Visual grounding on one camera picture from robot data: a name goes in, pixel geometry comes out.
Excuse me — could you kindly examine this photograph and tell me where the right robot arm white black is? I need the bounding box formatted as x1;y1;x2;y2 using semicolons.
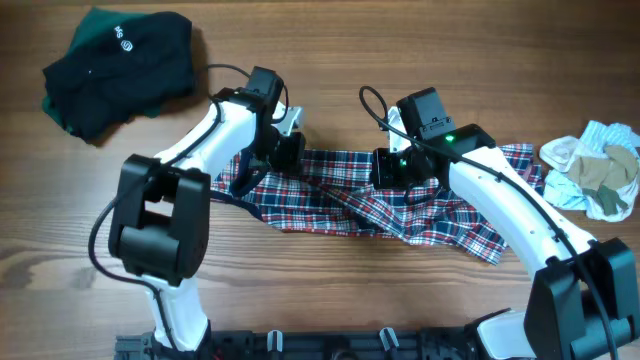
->
371;88;639;360

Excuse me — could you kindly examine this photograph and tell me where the crumpled pale camouflage garment pile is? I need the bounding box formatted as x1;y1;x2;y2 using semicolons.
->
539;121;639;222

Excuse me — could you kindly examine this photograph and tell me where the dark green garment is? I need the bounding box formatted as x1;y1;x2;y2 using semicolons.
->
42;7;145;136

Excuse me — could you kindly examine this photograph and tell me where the plaid red navy white garment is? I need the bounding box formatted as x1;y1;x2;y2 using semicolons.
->
209;142;546;266

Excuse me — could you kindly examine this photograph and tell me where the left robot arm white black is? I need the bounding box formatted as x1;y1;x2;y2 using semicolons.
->
108;67;305;359

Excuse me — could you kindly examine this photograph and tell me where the black garment with white logo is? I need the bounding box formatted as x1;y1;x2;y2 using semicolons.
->
43;12;195;142

